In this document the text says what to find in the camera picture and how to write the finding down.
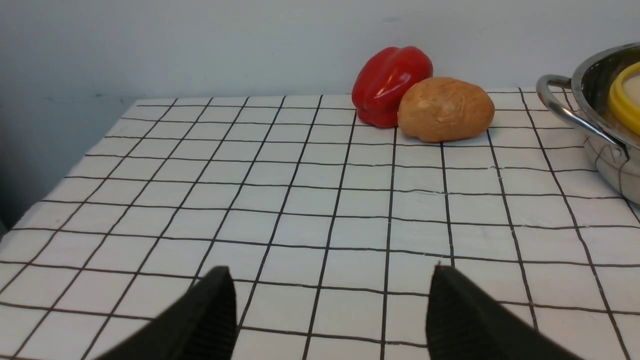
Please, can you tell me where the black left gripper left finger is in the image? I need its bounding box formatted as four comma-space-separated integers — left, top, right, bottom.
98, 266, 238, 360

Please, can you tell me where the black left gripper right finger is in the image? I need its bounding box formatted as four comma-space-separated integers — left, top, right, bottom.
425, 265, 578, 360

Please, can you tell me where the yellow-rimmed bamboo steamer basket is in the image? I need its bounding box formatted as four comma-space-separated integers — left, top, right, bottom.
607, 62, 640, 135

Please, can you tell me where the stainless steel pot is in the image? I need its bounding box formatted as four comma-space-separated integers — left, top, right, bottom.
535, 42, 640, 204

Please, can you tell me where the white grid tablecloth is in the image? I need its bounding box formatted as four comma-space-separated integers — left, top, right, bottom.
0, 89, 639, 360

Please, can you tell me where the brown potato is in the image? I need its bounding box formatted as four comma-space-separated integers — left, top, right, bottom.
397, 77, 496, 143

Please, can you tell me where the red bell pepper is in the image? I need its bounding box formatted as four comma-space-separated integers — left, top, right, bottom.
351, 46, 434, 129

